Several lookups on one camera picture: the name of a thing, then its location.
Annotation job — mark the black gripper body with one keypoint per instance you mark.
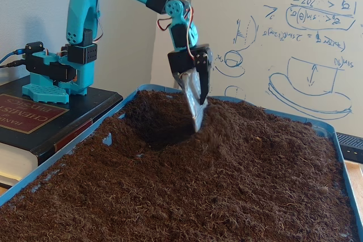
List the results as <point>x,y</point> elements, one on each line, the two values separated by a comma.
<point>181,61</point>

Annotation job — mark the black device with perforated top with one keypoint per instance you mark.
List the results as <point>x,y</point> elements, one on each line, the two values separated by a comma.
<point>353,151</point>

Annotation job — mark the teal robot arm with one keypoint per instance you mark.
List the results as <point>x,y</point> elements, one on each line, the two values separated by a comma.
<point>79,6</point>

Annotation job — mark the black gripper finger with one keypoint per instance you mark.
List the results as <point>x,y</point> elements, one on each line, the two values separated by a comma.
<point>203,77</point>

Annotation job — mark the black chemistry physics handbook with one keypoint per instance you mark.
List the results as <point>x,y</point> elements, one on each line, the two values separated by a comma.
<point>79,111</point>

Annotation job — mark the silver taped scoop gripper finger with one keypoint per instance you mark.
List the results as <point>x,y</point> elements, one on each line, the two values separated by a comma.
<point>191,94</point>

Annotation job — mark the whiteboard with blue drawings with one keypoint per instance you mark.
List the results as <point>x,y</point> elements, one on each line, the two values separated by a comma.
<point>283,55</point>

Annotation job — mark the brown fibrous soil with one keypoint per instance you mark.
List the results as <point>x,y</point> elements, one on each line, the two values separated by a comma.
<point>227,174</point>

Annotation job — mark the blue plastic tray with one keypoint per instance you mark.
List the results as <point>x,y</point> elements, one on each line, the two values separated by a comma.
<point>326,130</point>

